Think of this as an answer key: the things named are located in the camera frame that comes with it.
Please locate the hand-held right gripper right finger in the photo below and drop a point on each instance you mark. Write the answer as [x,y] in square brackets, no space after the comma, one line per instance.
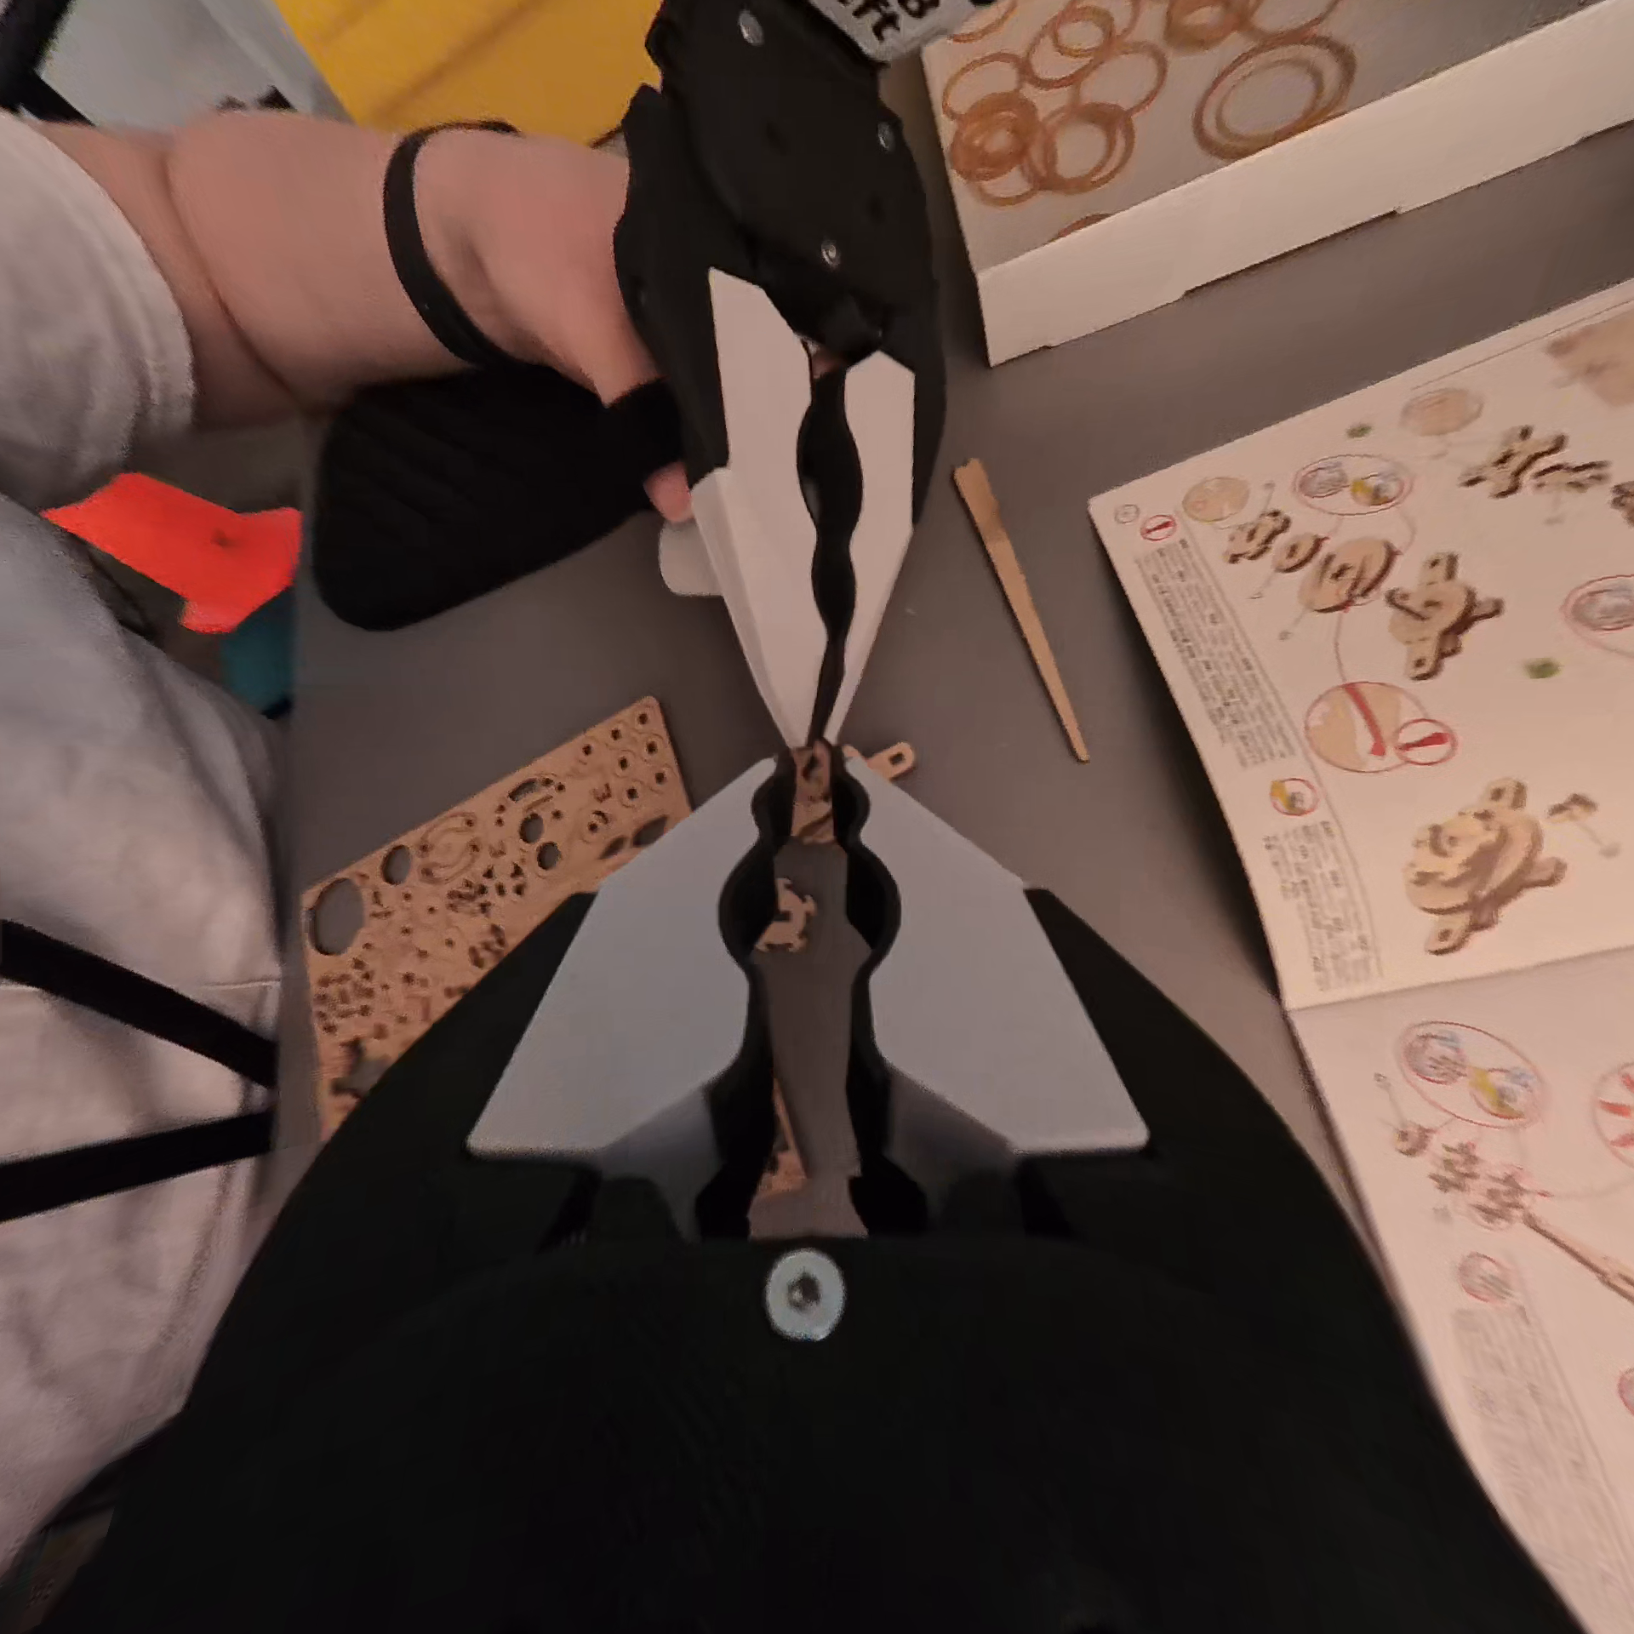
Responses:
[1008,1022]

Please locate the black quilted pad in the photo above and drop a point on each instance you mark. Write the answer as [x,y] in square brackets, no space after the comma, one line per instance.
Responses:
[485,511]

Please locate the orange cloth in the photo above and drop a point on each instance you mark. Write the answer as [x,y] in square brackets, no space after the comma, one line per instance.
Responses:
[191,537]

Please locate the black wristband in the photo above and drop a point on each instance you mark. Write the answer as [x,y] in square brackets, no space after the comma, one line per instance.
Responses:
[405,256]

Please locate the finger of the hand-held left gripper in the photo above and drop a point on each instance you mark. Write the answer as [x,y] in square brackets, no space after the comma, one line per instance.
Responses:
[890,446]
[753,511]

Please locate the teal cloth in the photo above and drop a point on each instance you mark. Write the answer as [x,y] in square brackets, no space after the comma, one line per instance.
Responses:
[262,664]

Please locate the tapered wooden stick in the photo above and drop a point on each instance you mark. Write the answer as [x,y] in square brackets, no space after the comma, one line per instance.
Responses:
[1021,600]

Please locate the small wooden gear piece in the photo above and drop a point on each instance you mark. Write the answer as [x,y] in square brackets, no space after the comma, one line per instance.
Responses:
[785,926]

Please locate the person's left forearm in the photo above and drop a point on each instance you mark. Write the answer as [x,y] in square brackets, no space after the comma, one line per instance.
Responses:
[256,256]

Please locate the illustrated instruction booklet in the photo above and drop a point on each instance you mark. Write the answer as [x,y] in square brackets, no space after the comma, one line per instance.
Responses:
[1277,829]

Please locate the yellow plastic bin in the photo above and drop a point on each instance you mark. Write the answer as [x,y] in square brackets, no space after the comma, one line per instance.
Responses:
[485,63]

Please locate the laser-cut wooden parts sheet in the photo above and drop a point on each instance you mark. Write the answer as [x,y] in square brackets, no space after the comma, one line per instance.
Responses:
[421,920]

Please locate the white cardboard box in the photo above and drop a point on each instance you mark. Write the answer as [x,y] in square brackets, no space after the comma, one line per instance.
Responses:
[1149,256]

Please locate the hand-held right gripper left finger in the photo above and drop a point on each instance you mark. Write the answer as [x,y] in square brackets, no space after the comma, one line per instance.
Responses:
[625,1022]

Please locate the pile of rubber bands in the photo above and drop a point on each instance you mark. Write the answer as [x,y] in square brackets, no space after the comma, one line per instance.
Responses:
[1008,140]

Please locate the wooden model assembly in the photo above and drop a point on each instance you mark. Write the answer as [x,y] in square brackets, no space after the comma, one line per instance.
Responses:
[814,792]

